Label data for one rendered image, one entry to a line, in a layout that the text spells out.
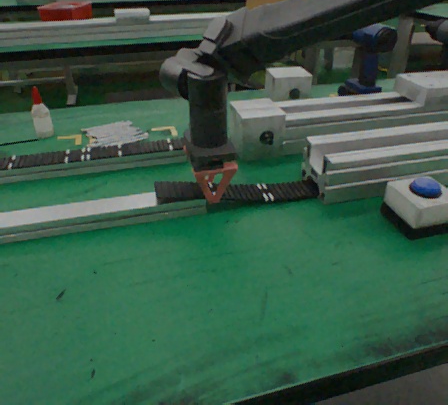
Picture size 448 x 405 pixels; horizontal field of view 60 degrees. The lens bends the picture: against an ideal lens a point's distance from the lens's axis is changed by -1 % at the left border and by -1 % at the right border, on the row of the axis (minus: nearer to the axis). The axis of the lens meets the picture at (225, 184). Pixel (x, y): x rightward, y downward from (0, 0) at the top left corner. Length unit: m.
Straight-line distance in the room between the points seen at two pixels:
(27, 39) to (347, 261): 1.82
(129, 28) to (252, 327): 1.79
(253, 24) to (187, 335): 0.39
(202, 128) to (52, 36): 1.60
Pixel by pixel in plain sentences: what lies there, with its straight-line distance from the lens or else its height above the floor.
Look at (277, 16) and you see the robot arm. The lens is 0.53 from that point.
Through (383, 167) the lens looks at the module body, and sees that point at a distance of 0.71.
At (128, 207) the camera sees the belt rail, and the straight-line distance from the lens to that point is 0.63.
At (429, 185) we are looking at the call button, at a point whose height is 0.85.
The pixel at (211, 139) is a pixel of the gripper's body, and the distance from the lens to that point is 0.58.
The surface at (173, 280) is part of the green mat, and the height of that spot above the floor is 0.78.
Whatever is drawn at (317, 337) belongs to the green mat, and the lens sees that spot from 0.48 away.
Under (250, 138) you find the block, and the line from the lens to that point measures 0.79.
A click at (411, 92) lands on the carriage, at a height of 0.88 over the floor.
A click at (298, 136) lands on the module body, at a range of 0.83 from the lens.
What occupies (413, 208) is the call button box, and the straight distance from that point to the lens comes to 0.63.
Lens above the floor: 1.16
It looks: 31 degrees down
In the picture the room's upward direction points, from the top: straight up
